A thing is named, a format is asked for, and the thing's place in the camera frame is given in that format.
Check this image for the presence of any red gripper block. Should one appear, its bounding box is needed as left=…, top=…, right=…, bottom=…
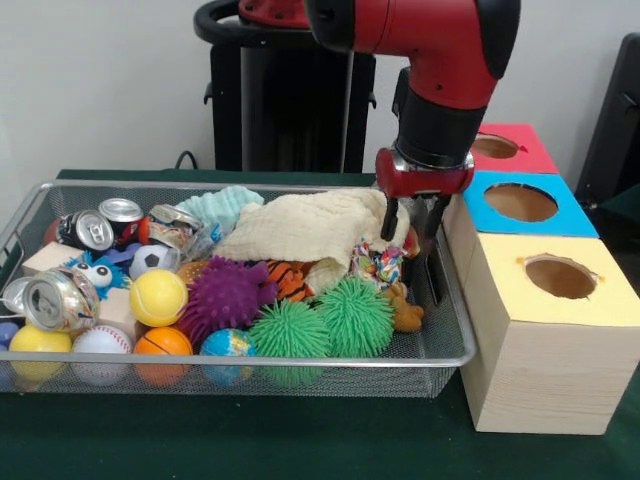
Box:
left=375, top=148, right=476, bottom=246

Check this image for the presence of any cream muslin cloth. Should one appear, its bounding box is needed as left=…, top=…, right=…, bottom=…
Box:
left=213, top=188, right=411, bottom=296

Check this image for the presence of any shallow clear mesh bin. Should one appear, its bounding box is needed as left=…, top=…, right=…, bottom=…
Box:
left=0, top=180, right=477, bottom=401

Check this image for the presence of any wooden box with three holes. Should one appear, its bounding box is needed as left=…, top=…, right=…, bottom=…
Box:
left=440, top=122, right=640, bottom=435

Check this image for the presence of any brown teddy toy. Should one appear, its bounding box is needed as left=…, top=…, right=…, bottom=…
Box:
left=388, top=282, right=426, bottom=333

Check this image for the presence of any green spiky ball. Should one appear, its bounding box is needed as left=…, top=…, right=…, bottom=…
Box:
left=248, top=298, right=333, bottom=389
left=315, top=276, right=396, bottom=358

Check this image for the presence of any purple spiky ball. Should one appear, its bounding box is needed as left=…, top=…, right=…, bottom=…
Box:
left=180, top=256, right=279, bottom=346

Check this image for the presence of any black chair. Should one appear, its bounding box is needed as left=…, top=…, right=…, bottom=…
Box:
left=575, top=33, right=640, bottom=216

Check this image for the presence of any blue globe ball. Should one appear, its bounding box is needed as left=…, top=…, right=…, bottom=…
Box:
left=200, top=329, right=257, bottom=388

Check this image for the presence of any yellow tennis ball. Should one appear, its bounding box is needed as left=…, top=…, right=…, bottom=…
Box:
left=129, top=268, right=189, bottom=328

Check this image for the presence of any orange basketball toy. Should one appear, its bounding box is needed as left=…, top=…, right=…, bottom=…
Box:
left=134, top=327, right=194, bottom=388

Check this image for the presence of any white baseball toy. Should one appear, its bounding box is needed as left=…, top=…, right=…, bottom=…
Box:
left=72, top=326, right=135, bottom=386

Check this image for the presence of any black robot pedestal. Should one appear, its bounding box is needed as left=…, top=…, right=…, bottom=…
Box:
left=195, top=0, right=401, bottom=173

